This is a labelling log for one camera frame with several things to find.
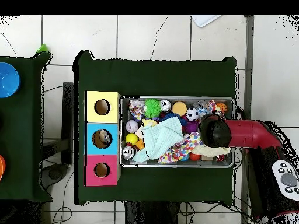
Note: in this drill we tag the mint green cloth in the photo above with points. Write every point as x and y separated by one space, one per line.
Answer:
161 137

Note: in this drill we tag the small clear plastic bottle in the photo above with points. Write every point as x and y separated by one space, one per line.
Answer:
105 137

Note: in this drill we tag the crushed clear plastic bottle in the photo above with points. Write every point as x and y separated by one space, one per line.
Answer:
202 110

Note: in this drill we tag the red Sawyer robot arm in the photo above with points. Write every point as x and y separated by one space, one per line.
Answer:
247 134

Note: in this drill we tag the wooden box with three holes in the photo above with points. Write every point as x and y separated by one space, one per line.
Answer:
112 149

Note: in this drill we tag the shallow clear mesh bin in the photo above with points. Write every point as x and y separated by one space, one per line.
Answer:
177 164

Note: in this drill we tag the green spiky ball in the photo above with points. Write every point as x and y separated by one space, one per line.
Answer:
152 108

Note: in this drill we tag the white baseball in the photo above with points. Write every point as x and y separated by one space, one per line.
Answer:
132 126

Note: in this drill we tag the orange toy brick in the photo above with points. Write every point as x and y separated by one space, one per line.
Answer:
140 144

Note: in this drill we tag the yellow ball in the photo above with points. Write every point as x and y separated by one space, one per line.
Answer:
131 138

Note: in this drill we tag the orange foam ball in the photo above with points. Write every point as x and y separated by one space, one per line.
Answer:
179 108

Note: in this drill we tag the polka dot cloth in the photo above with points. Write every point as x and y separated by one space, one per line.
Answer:
184 145

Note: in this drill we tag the purple spiky ball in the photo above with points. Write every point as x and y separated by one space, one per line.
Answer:
191 127

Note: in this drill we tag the black and white soccer ball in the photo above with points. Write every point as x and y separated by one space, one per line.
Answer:
192 114

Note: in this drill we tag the white tray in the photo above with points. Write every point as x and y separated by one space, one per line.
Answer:
205 19

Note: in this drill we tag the dark green side tablecloth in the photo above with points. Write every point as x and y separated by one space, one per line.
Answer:
25 128

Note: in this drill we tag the small green object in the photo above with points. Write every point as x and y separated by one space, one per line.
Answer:
42 49

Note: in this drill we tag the blue bowl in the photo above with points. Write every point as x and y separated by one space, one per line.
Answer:
8 80

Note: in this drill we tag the orange bowl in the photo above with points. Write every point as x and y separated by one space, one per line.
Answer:
1 166

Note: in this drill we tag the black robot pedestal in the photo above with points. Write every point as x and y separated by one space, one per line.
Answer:
151 214

